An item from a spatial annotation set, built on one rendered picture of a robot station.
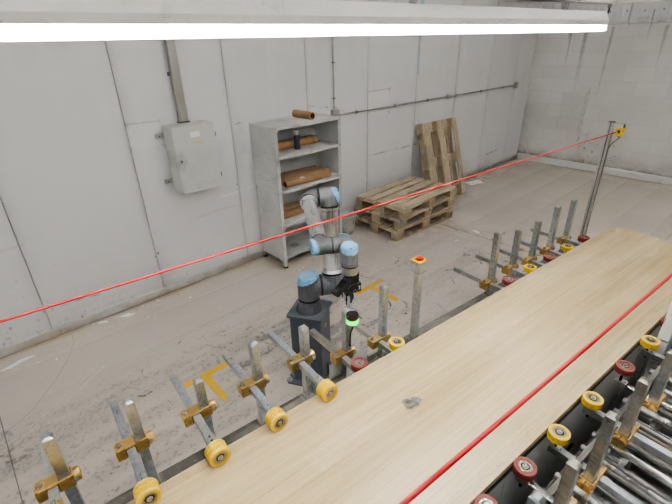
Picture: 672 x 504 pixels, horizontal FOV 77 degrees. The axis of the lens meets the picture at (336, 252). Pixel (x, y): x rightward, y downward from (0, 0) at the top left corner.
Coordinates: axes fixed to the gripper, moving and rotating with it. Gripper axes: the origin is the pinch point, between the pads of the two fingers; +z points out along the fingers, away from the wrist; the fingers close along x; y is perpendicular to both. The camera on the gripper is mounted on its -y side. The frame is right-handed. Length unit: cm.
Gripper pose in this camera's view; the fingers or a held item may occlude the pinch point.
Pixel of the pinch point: (347, 306)
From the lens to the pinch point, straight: 233.8
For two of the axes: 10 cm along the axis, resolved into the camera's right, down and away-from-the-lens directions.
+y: 7.7, -3.0, 5.7
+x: -6.4, -3.3, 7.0
